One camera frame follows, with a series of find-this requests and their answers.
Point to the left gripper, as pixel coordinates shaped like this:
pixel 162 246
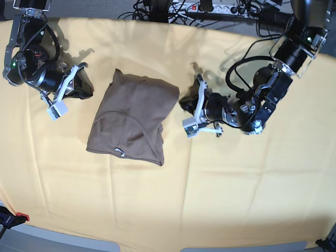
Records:
pixel 217 108

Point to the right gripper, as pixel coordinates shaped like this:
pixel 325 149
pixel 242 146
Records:
pixel 50 81

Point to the brown T-shirt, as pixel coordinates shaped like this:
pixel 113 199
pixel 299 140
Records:
pixel 128 123

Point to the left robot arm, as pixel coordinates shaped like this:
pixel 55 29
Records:
pixel 249 110

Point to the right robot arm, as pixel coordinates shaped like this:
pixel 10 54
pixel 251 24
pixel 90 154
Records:
pixel 32 56

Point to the white power strip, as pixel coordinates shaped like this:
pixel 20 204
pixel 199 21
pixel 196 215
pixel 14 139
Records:
pixel 218 11

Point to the yellow table cloth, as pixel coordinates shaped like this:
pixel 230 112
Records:
pixel 233 191

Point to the black power adapter box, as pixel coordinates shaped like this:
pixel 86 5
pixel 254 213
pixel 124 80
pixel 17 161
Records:
pixel 274 18

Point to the red black clamp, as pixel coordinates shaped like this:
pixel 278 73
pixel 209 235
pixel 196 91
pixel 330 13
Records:
pixel 9 220

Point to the black corner clamp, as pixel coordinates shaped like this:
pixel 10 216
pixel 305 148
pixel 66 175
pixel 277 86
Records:
pixel 327 244

